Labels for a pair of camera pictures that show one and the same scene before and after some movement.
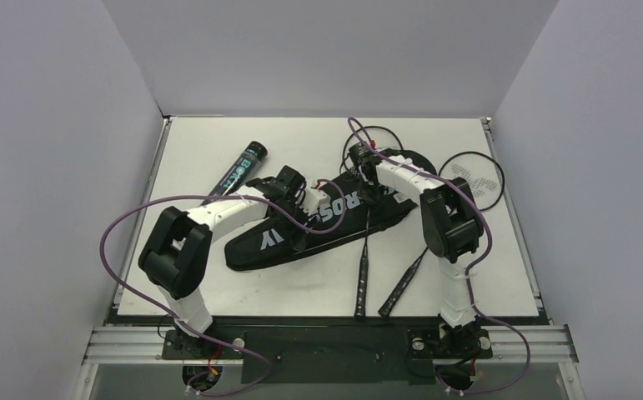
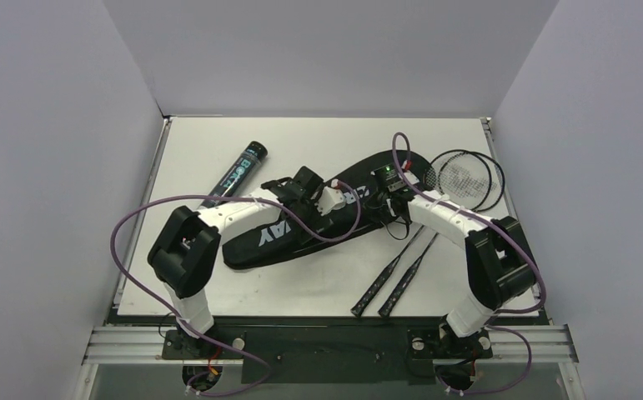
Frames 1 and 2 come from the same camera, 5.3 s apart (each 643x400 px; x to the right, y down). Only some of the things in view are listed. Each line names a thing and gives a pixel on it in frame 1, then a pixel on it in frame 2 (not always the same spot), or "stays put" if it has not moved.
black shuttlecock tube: (236, 176) stays put
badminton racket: (484, 177) stays put
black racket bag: (378, 188) stays put
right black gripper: (365, 180) -> (386, 195)
